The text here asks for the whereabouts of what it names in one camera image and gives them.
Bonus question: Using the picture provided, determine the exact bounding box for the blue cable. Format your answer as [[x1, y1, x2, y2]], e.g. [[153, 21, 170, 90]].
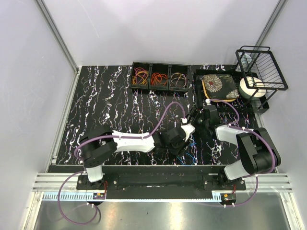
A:
[[177, 141, 198, 166]]

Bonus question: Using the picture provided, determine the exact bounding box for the white cable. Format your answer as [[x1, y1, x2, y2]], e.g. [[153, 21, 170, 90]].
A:
[[171, 73, 189, 88]]

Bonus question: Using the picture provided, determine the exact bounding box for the orange cable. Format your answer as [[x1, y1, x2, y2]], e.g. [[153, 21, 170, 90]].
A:
[[151, 73, 168, 87]]

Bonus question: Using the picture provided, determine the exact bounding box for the yellow cable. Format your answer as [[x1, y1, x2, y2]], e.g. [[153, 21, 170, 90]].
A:
[[131, 71, 148, 86]]

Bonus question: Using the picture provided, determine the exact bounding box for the pink cable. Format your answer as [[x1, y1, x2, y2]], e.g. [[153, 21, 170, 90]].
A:
[[132, 68, 148, 84]]

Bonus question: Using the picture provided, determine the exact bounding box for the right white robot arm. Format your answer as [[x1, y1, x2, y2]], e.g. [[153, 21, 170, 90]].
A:
[[187, 105, 281, 190]]

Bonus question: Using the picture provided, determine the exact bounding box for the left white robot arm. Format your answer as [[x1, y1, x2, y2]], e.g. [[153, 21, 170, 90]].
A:
[[74, 125, 195, 190]]

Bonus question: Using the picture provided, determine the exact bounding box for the white ceramic bowl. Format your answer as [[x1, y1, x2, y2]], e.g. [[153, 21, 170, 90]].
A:
[[239, 76, 267, 100]]

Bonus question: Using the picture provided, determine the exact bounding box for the black three-compartment bin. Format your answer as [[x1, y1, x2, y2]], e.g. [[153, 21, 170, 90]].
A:
[[130, 62, 190, 93]]

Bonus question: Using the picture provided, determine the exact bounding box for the pale blue cup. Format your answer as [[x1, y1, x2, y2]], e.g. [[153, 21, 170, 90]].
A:
[[236, 54, 252, 72]]

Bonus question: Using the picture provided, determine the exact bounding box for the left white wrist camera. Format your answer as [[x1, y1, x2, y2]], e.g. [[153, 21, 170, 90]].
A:
[[181, 118, 195, 141]]

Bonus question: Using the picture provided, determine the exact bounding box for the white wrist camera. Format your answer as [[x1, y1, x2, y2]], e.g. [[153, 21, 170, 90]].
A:
[[181, 118, 195, 141], [203, 99, 213, 109]]

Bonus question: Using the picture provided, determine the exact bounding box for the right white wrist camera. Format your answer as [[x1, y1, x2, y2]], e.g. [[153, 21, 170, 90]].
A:
[[203, 99, 213, 109]]

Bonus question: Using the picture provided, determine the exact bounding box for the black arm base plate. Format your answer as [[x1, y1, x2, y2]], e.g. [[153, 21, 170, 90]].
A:
[[76, 165, 246, 201]]

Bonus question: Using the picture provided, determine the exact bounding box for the black wire dish rack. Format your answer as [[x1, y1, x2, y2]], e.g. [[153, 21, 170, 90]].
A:
[[236, 46, 288, 114]]

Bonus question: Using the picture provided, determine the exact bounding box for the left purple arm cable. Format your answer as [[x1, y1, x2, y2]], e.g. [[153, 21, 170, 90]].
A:
[[57, 102, 188, 225]]

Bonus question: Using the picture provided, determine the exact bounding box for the aluminium ruler rail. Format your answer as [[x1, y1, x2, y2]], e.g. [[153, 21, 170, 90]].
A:
[[42, 191, 237, 202]]

